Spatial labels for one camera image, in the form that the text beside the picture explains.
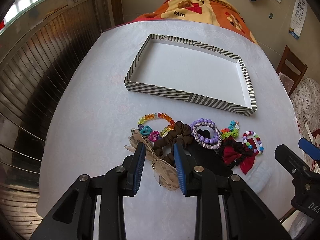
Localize beige leopard ribbon bow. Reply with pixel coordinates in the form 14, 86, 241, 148
124, 128, 179, 191

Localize lilac woven bead bracelet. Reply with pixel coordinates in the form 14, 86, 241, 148
191, 121, 222, 151

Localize black velvet hair band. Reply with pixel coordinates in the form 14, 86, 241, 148
187, 139, 233, 177

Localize brown scrunchie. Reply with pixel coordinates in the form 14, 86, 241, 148
153, 121, 193, 167

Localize rainbow crystal bead bracelet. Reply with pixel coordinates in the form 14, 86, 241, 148
137, 112, 176, 138

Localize multicolour round bead bracelet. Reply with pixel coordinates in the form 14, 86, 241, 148
242, 130, 264, 156

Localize red bow hair clip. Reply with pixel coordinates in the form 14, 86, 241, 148
222, 139, 259, 175

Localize colourful flower bead bracelet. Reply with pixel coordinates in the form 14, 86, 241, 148
221, 120, 240, 140

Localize black scrunchie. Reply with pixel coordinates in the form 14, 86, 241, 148
219, 137, 253, 168

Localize floral bedding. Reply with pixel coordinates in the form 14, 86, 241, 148
290, 77, 320, 148

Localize white table cloth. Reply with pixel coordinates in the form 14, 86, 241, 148
36, 19, 304, 240

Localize striped shallow tray box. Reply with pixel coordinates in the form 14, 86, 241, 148
124, 34, 258, 116

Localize wooden chair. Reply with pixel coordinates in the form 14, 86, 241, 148
276, 45, 308, 96

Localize orange patterned blanket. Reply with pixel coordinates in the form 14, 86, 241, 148
135, 0, 257, 44

